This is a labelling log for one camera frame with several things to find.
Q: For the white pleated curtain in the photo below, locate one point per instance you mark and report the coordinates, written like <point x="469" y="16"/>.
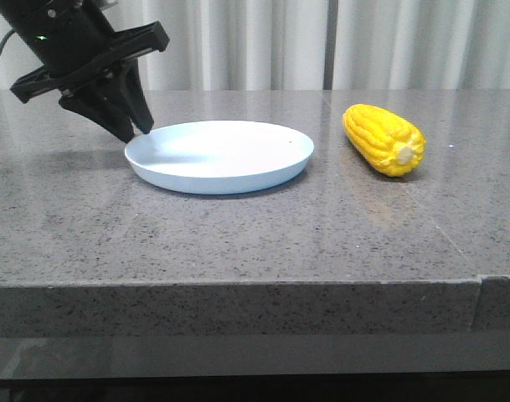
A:
<point x="231" y="45"/>
<point x="401" y="45"/>

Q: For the white pleated curtain left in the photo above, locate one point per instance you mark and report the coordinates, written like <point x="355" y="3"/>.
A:
<point x="231" y="45"/>

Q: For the light blue round plate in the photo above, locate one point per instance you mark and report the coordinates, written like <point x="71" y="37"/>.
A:
<point x="219" y="157"/>

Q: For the white pleated curtain right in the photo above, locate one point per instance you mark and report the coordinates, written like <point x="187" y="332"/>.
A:
<point x="401" y="45"/>

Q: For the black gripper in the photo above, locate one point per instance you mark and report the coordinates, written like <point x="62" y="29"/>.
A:
<point x="77" y="45"/>

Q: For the yellow toy corn cob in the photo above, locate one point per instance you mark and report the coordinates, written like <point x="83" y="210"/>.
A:
<point x="390" y="144"/>

